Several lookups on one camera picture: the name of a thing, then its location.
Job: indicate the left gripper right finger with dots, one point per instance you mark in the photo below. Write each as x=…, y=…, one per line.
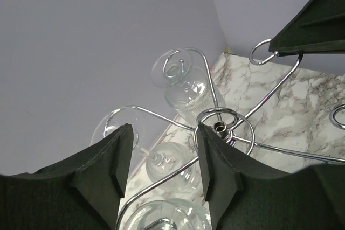
x=269, y=192

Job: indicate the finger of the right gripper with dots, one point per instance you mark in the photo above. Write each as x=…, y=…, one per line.
x=317, y=28

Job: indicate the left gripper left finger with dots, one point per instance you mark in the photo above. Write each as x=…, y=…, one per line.
x=82, y=191

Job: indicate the clear tumbler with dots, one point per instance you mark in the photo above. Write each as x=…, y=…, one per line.
x=172, y=213

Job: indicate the clear stemless wine glass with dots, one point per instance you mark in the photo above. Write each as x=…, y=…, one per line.
x=186, y=86

